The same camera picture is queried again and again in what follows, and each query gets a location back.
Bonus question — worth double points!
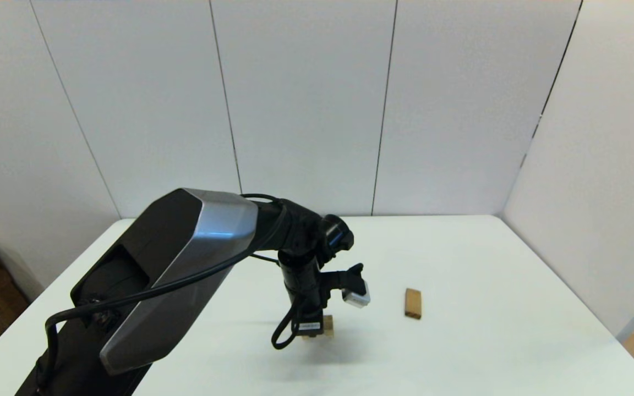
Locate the rectangular wooden building block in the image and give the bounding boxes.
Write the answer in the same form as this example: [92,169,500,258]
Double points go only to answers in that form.
[405,288,422,320]

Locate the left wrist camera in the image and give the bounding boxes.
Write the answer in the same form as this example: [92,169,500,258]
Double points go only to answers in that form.
[323,263,371,309]

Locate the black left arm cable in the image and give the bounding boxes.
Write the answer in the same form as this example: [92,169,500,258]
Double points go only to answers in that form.
[35,192,302,386]

